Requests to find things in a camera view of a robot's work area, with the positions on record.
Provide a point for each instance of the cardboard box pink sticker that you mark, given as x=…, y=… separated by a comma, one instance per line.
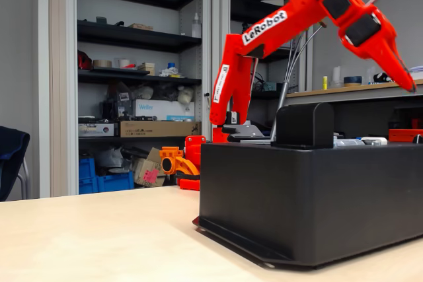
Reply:
x=140, y=163

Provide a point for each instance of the brown tape roll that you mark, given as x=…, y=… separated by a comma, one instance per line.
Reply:
x=102, y=64

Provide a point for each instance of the wooden top side desk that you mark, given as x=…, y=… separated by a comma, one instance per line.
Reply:
x=363, y=92

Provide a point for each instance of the black knob with white line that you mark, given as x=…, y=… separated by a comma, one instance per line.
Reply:
x=418, y=139

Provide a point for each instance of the clear plastic bag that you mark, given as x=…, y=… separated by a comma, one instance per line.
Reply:
x=112, y=161

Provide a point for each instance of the small wooden boxes stack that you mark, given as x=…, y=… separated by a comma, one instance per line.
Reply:
x=147, y=68

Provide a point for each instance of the black rounded probe holder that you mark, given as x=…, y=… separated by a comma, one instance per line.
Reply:
x=304, y=123

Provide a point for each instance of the black white plush toy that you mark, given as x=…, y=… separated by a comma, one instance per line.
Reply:
x=383, y=78

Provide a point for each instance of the red printed base block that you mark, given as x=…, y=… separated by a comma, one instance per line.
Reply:
x=193, y=150

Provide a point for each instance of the black white printed box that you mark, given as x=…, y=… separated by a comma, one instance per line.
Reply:
x=96, y=130

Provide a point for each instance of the red rounded object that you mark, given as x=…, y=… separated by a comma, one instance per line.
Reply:
x=84, y=62

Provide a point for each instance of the small cardboard box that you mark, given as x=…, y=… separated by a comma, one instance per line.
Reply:
x=140, y=27

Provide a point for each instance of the dark blue chair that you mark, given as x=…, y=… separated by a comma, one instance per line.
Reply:
x=11, y=156

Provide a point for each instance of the black task board box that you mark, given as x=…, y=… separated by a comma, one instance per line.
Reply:
x=297, y=202

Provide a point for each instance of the black electronic equipment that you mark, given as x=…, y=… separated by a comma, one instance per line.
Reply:
x=112, y=107

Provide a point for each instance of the small blue cap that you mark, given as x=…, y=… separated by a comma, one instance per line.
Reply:
x=171, y=65

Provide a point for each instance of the white hinge sensor block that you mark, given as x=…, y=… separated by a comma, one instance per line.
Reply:
x=375, y=140

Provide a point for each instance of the red part under desk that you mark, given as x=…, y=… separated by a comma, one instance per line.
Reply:
x=417, y=123

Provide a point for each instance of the orange printed table clamp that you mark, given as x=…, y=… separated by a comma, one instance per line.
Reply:
x=175, y=161

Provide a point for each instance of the white crumpled cloth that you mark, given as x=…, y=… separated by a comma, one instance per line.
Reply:
x=170, y=72

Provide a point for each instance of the white paper stack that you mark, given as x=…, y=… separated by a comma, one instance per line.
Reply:
x=418, y=70

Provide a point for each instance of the silver metal door hinge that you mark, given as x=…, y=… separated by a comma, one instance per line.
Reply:
x=347, y=143

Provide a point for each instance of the blue tape roll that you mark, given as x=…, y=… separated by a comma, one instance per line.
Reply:
x=353, y=80

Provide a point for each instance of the red display module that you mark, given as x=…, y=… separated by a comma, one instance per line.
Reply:
x=401, y=135

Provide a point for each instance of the yellow glue stick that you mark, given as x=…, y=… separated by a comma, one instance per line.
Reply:
x=324, y=83

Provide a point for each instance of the flat brown cardboard box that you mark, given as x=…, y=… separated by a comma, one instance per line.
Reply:
x=158, y=129

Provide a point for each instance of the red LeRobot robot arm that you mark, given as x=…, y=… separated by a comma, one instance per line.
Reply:
x=297, y=8

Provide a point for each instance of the red gripper black motor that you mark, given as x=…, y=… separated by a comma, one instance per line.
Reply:
x=380, y=42

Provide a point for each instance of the white paper roll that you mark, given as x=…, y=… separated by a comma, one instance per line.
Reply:
x=336, y=77

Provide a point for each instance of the low blue plastic crate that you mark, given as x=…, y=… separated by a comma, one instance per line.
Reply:
x=114, y=183

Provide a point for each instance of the clear plastic bottle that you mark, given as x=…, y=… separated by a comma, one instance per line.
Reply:
x=196, y=27

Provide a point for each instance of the metal frame chair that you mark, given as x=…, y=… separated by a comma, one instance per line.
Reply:
x=25, y=176

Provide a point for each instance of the tall blue plastic crate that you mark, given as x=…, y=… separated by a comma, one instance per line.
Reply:
x=86, y=176

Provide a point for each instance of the white Weller box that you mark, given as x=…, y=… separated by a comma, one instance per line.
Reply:
x=158, y=108

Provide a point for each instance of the white tape roll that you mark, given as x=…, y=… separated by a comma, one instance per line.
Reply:
x=124, y=63

